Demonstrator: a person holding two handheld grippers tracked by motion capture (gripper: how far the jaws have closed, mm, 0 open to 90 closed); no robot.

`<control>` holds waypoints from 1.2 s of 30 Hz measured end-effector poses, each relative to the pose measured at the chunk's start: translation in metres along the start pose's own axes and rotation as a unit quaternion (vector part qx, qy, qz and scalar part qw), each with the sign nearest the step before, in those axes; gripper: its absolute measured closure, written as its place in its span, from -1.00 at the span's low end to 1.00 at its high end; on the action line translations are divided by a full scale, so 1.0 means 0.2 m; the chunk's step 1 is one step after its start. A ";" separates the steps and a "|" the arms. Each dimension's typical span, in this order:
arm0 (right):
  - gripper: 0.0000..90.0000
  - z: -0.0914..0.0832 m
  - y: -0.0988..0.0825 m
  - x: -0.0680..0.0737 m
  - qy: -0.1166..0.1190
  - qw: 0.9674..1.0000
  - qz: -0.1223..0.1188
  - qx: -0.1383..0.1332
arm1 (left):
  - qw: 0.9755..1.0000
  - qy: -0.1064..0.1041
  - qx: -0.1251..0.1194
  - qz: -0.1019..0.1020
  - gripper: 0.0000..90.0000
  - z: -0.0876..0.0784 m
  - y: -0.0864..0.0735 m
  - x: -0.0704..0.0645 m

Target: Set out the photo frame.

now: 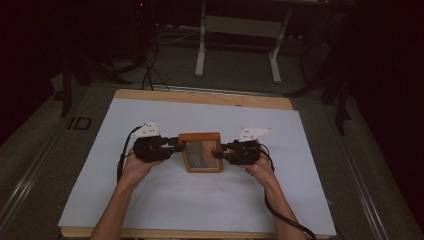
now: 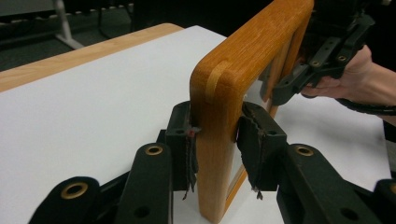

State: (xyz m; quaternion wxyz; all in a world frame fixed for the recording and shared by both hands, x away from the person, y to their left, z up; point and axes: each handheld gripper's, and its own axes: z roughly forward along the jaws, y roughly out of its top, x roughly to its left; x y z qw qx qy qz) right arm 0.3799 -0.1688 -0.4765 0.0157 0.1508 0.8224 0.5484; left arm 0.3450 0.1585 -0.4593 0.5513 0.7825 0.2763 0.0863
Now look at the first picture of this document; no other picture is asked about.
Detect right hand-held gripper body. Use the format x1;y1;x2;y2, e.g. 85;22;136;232
221;127;272;166

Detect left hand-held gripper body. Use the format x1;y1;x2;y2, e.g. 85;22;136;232
130;121;175;164

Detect orange rimmed rectangular tray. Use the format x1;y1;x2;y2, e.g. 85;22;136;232
177;132;225;174

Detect person's left hand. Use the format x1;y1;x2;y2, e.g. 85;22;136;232
121;149;168;190

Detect person's right hand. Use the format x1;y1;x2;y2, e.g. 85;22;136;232
244;149;278;190

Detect white table cover sheet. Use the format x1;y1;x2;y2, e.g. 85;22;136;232
57;97;338;237

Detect black floor stand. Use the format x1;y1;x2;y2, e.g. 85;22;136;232
59;43;134;118
284;29;353;136

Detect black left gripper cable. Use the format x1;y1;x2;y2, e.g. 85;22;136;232
116;125;144;184

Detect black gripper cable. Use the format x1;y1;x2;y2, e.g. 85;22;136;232
116;125;144;184
259;143;318;240

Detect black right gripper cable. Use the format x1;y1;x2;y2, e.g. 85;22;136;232
259;143;318;240

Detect black floor bracket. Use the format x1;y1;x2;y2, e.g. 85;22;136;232
67;116;92;131

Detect black floor cables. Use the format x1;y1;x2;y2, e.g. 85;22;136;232
141;31;172;92

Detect metal floor rail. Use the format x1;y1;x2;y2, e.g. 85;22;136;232
0;96;88;228
321;99;393;240

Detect white metal desk frame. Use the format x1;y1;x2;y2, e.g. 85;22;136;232
194;0;295;85

